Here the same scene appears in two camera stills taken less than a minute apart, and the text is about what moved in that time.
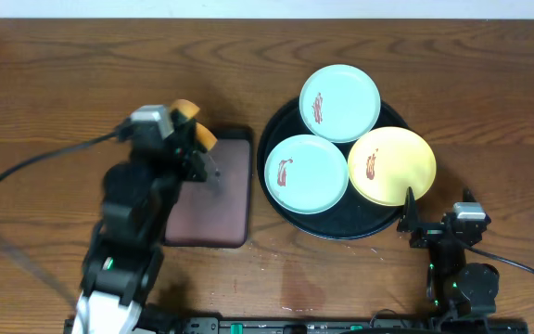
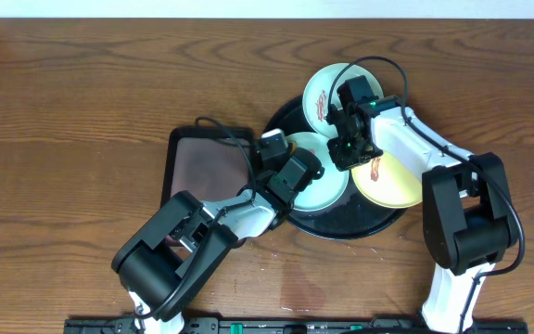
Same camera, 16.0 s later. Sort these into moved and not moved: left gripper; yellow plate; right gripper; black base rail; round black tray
Moved: right gripper; left gripper
Not moved: round black tray; yellow plate; black base rail
